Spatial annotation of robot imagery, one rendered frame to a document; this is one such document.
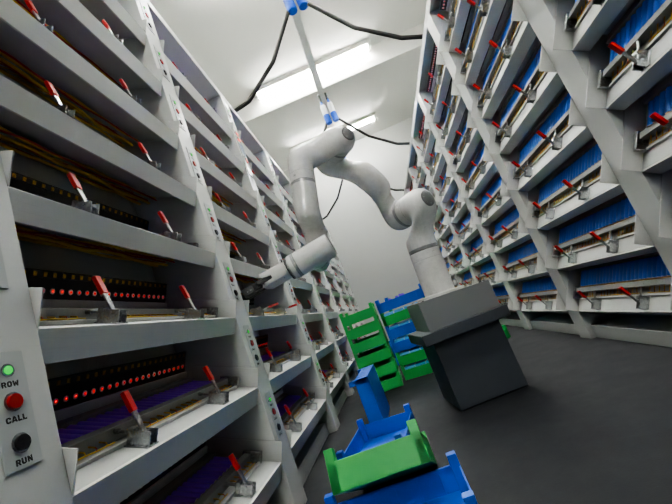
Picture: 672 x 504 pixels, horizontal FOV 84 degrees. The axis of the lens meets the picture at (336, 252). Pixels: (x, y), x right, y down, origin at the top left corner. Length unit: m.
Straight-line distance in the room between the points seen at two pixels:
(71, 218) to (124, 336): 0.21
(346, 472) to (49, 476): 0.50
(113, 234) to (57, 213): 0.12
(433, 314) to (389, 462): 0.68
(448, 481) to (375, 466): 0.19
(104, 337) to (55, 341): 0.08
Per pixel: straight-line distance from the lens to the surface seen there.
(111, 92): 1.10
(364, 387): 1.53
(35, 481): 0.56
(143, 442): 0.71
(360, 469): 0.85
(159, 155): 1.32
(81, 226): 0.75
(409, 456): 0.83
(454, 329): 1.38
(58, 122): 0.85
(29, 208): 0.68
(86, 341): 0.65
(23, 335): 0.58
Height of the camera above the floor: 0.40
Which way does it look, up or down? 11 degrees up
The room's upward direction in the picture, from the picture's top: 21 degrees counter-clockwise
